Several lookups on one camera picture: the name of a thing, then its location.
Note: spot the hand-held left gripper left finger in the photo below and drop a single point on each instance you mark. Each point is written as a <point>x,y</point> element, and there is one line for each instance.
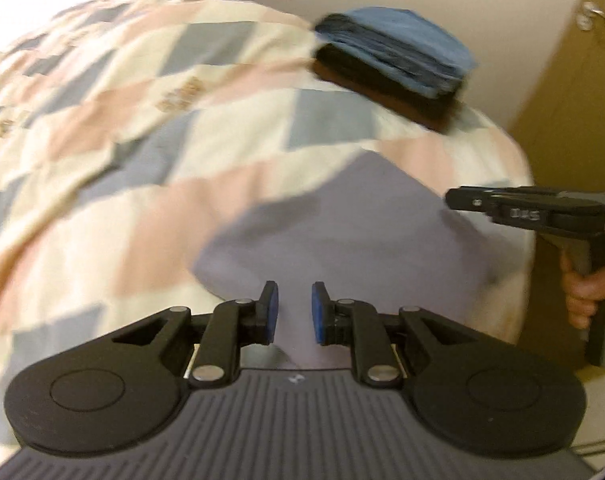
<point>270,310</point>

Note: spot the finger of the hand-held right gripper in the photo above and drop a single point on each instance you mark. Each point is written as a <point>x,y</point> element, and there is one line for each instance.
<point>470,201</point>

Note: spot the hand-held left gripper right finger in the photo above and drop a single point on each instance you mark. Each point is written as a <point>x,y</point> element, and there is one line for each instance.
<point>318,312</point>

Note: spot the checkered pastel quilt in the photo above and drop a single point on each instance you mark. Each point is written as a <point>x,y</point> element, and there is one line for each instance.
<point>132,135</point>

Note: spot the folded blue garment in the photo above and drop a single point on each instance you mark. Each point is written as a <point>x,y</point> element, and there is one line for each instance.
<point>407,45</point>

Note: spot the lavender grey garment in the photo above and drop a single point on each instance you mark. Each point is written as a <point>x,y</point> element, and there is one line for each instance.
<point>352,230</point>

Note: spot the person's right hand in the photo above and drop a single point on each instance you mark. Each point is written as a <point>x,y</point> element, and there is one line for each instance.
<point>579,295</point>

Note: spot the folded dark brown garment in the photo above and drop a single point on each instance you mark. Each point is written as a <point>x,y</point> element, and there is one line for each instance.
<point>382,92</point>

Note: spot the yellow wooden door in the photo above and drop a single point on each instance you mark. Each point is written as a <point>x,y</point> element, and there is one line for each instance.
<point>567,90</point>

